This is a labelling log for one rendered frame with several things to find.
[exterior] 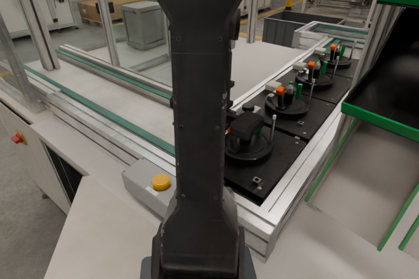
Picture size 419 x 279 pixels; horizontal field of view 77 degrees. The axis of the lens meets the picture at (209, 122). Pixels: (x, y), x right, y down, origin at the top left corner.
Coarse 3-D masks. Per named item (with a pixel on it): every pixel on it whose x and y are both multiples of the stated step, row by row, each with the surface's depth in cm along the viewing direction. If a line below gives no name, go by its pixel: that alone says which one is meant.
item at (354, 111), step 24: (408, 24) 46; (384, 48) 42; (408, 48) 45; (384, 72) 43; (408, 72) 42; (360, 96) 42; (384, 96) 41; (408, 96) 40; (384, 120) 37; (408, 120) 37
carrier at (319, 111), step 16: (256, 96) 92; (272, 96) 85; (288, 96) 82; (304, 96) 92; (272, 112) 81; (288, 112) 79; (304, 112) 80; (320, 112) 83; (288, 128) 76; (304, 128) 76
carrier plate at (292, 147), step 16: (288, 144) 70; (304, 144) 70; (224, 160) 65; (272, 160) 65; (288, 160) 65; (224, 176) 60; (240, 176) 60; (256, 176) 60; (272, 176) 60; (256, 192) 56
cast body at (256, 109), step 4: (244, 104) 62; (248, 104) 62; (252, 104) 62; (240, 108) 63; (244, 108) 61; (248, 108) 61; (252, 108) 61; (256, 108) 63; (260, 108) 63; (236, 112) 62; (240, 112) 62; (256, 112) 62; (260, 112) 63
